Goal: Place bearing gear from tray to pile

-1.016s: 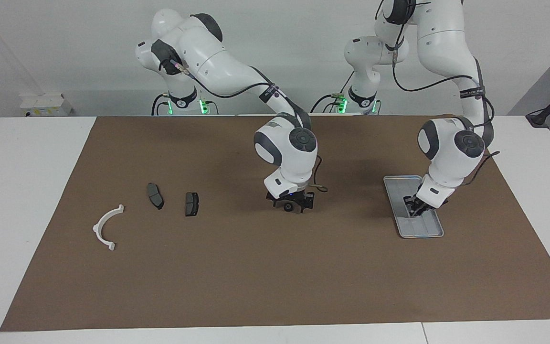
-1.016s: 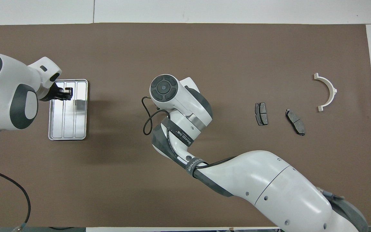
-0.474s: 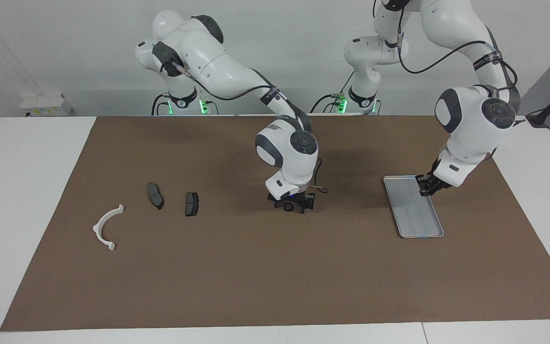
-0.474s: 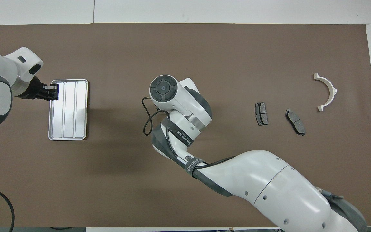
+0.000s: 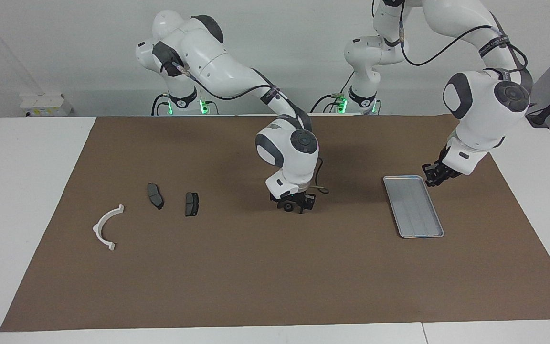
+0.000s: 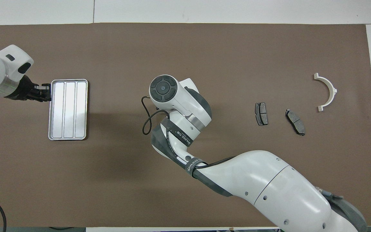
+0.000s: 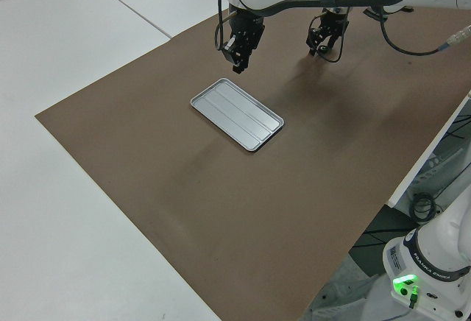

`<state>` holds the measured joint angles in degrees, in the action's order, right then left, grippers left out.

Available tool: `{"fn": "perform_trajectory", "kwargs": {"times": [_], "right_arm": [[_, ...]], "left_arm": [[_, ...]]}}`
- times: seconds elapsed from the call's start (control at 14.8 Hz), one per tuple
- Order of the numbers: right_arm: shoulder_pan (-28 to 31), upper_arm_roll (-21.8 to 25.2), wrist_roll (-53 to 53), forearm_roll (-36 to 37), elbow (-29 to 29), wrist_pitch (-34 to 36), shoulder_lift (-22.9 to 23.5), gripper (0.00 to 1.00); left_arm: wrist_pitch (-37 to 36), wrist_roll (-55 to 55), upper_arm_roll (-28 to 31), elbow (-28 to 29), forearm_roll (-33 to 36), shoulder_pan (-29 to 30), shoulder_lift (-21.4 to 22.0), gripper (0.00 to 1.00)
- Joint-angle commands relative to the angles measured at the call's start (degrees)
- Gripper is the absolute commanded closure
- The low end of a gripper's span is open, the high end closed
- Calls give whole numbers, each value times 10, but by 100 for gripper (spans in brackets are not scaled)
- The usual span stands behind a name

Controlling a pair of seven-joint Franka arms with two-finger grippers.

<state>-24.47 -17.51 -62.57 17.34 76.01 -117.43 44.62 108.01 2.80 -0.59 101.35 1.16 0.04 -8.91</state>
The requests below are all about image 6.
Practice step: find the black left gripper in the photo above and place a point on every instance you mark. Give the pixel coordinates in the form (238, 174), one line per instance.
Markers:
(26, 90)

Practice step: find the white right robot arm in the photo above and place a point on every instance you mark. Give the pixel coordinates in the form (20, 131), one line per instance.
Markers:
(269, 183)

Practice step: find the silver metal tray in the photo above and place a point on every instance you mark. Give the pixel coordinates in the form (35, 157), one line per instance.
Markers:
(69, 109)

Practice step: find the brown table mat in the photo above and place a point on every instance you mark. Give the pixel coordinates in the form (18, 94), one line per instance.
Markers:
(108, 180)

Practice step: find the rectangular dark brake pad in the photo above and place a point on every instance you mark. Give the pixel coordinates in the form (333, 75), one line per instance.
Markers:
(261, 113)

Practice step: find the curved dark brake pad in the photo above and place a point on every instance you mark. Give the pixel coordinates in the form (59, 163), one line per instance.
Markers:
(295, 121)

